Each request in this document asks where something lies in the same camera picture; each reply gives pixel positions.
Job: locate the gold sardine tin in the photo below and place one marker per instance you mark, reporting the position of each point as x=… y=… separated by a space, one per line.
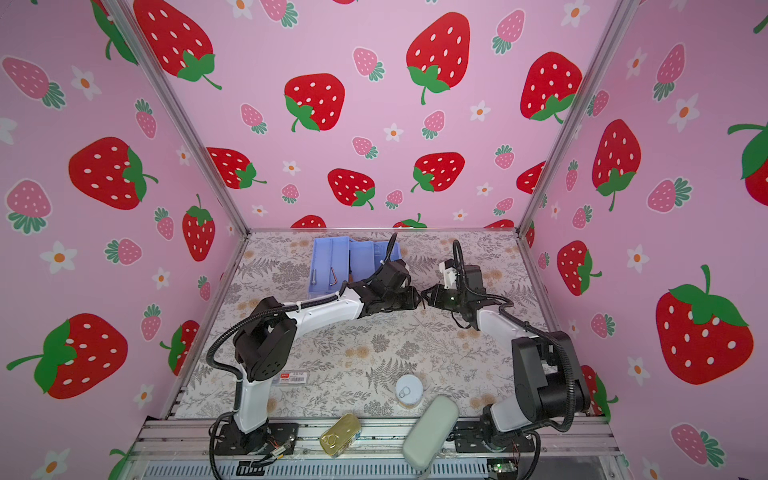
x=336 y=439

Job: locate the aluminium front rail frame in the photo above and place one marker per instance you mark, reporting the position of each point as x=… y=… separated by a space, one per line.
x=179 y=450

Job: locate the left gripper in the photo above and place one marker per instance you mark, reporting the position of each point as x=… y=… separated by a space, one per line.
x=412 y=300

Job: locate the grey green glasses case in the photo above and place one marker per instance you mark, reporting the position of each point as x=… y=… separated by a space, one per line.
x=430 y=432

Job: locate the white tool box pink handle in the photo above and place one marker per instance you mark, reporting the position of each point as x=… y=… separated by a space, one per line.
x=352 y=261

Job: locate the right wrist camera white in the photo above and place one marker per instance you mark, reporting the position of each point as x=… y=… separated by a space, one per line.
x=449 y=274

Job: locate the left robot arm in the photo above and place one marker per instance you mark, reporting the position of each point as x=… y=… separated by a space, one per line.
x=263 y=344

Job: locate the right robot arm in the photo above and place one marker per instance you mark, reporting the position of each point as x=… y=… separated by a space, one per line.
x=549 y=390

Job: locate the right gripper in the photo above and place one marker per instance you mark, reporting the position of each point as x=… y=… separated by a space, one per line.
x=435 y=300

